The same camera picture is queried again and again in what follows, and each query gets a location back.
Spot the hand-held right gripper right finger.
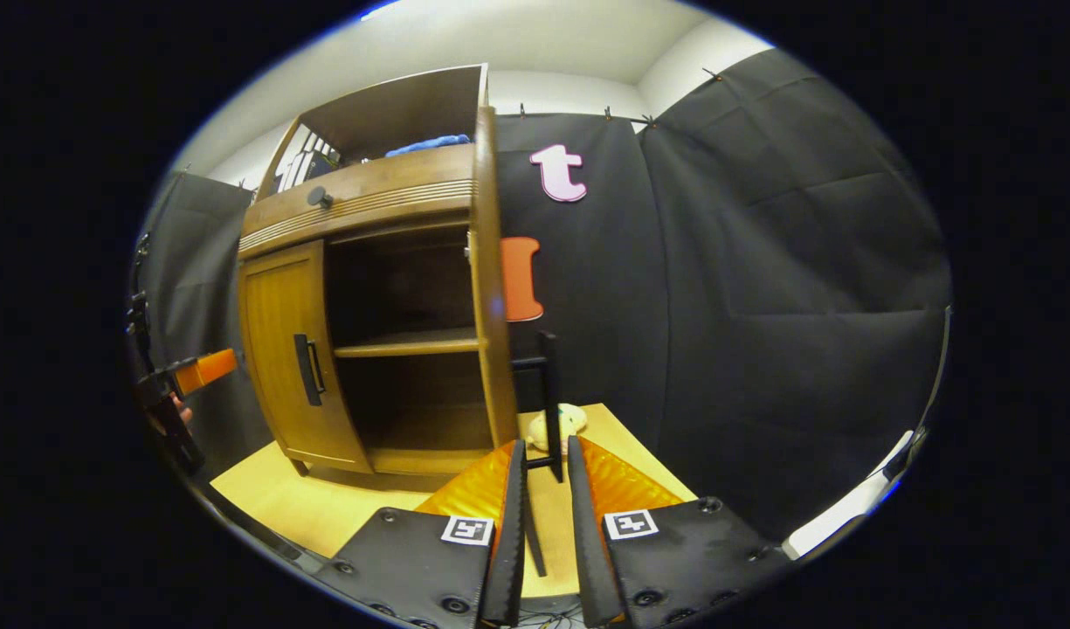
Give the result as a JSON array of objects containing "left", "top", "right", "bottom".
[{"left": 567, "top": 434, "right": 795, "bottom": 629}]

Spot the wooden ribbed drawer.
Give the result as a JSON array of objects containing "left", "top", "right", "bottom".
[{"left": 238, "top": 144, "right": 479, "bottom": 260}]

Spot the small cream toy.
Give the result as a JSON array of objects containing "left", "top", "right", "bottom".
[{"left": 526, "top": 403, "right": 588, "bottom": 455}]

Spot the blue cloth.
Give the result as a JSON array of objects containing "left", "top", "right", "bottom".
[{"left": 384, "top": 134, "right": 472, "bottom": 159}]

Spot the wooden cabinet door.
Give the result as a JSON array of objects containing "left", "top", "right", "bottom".
[
  {"left": 467, "top": 105, "right": 564, "bottom": 484},
  {"left": 238, "top": 240, "right": 375, "bottom": 475}
]

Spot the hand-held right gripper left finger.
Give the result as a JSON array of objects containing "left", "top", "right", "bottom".
[{"left": 314, "top": 439, "right": 528, "bottom": 629}]

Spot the wooden double-door shoe cabinet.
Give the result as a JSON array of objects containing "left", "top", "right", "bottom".
[{"left": 238, "top": 63, "right": 520, "bottom": 479}]

